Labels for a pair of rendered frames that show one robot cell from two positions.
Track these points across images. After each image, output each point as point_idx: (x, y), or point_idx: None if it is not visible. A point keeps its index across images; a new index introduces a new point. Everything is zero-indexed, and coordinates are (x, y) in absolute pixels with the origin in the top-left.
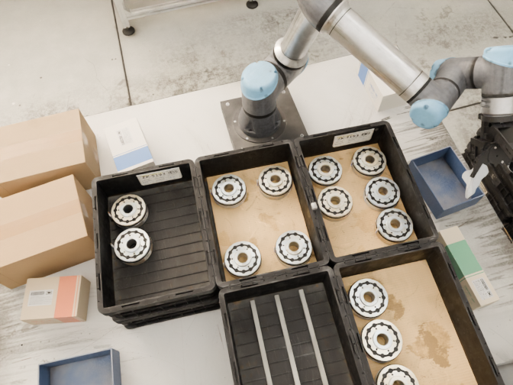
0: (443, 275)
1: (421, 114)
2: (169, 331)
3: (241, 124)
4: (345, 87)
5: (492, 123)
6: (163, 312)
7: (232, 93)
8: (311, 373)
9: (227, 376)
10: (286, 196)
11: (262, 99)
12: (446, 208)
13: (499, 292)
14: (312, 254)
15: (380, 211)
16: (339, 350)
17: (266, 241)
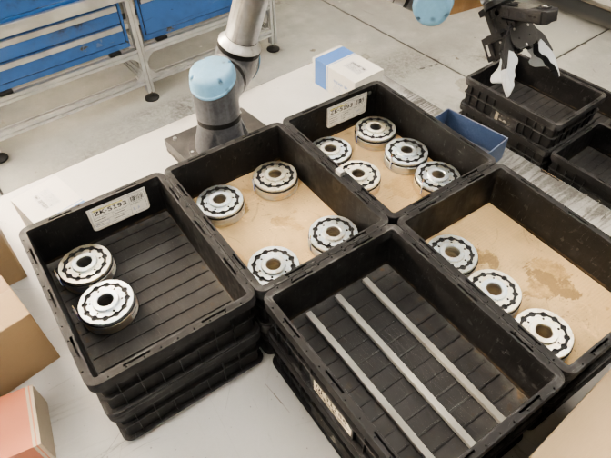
0: (521, 199)
1: (428, 4)
2: (198, 420)
3: (203, 147)
4: (306, 96)
5: (499, 8)
6: (185, 376)
7: (175, 133)
8: (427, 367)
9: (309, 445)
10: (295, 193)
11: (224, 96)
12: None
13: None
14: None
15: (413, 173)
16: (448, 327)
17: (294, 243)
